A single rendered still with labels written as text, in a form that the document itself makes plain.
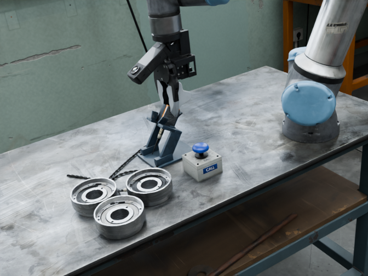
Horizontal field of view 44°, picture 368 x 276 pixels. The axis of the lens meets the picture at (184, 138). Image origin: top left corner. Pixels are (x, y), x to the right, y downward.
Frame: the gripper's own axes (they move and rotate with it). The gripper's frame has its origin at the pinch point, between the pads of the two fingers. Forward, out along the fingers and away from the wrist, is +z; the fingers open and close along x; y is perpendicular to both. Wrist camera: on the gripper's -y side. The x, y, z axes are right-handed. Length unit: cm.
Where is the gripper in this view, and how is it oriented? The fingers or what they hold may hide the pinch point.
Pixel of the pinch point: (169, 111)
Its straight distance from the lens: 118.3
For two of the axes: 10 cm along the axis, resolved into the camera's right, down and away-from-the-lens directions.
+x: -5.5, -3.4, 7.6
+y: 8.3, -3.4, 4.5
